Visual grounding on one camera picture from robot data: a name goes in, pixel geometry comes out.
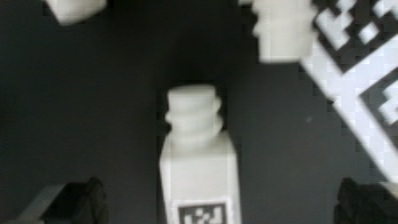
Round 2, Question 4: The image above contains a white table leg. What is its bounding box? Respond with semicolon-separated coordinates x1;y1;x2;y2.
159;84;241;224
251;0;315;63
42;0;106;25

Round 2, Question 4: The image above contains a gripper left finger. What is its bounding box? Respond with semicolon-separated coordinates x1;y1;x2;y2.
13;177;108;224

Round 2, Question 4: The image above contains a white sheet with tags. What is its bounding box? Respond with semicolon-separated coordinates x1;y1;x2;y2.
301;0;398;183

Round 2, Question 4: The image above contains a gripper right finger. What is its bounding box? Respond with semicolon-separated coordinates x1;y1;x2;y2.
331;178;398;224

